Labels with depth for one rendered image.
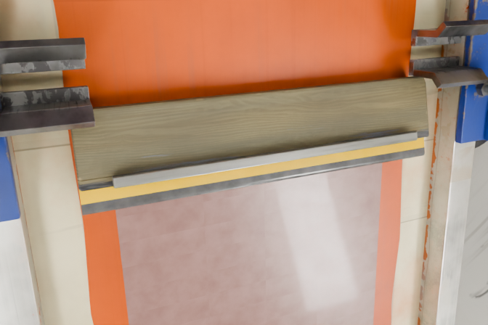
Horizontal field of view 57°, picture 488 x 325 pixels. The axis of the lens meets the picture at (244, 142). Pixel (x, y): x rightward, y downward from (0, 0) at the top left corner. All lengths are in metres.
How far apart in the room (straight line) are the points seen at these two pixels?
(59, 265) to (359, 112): 0.36
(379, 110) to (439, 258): 0.26
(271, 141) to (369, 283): 0.29
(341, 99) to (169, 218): 0.23
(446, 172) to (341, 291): 0.21
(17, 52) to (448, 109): 0.50
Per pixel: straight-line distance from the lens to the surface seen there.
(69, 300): 0.54
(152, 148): 0.44
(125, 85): 0.46
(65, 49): 0.38
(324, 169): 0.52
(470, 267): 3.25
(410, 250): 0.71
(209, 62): 0.48
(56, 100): 0.43
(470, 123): 0.64
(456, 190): 0.67
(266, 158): 0.46
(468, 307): 3.38
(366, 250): 0.66
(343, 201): 0.60
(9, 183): 0.43
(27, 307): 0.50
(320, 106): 0.50
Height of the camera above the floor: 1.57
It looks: 38 degrees down
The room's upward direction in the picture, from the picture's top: 155 degrees clockwise
